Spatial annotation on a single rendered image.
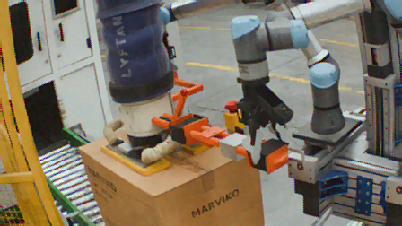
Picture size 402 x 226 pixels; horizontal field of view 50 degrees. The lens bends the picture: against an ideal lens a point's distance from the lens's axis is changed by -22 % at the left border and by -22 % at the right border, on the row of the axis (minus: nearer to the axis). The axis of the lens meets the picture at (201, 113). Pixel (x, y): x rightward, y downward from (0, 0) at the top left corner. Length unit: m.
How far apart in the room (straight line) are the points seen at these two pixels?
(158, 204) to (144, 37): 0.52
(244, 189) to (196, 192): 0.19
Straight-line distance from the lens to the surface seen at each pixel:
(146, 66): 1.68
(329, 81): 1.81
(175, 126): 1.58
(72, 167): 3.37
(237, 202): 1.75
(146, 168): 1.69
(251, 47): 1.24
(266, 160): 1.30
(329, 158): 1.86
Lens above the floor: 1.79
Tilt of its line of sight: 19 degrees down
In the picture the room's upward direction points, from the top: 11 degrees counter-clockwise
